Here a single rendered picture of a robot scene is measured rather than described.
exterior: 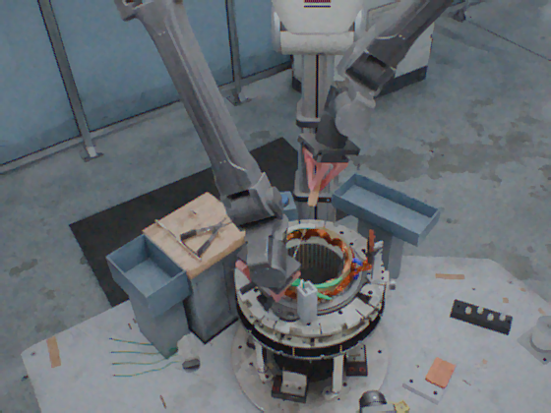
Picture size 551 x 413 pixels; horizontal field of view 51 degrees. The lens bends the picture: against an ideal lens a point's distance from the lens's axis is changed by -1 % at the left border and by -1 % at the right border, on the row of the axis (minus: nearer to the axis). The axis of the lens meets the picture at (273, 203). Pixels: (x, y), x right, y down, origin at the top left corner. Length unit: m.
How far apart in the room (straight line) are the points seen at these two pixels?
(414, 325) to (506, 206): 1.69
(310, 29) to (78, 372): 1.00
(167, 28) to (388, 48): 0.34
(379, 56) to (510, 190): 2.37
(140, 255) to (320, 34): 0.67
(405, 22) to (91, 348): 1.12
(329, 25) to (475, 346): 0.86
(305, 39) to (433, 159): 2.09
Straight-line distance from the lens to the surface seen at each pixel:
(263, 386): 1.44
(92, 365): 1.59
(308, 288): 1.13
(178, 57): 0.88
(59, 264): 2.98
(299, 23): 1.37
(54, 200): 3.35
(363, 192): 1.56
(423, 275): 1.70
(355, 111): 0.94
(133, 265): 1.47
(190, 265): 1.34
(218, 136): 0.89
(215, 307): 1.49
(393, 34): 0.96
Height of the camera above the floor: 2.05
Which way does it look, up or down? 42 degrees down
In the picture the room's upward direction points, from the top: 3 degrees counter-clockwise
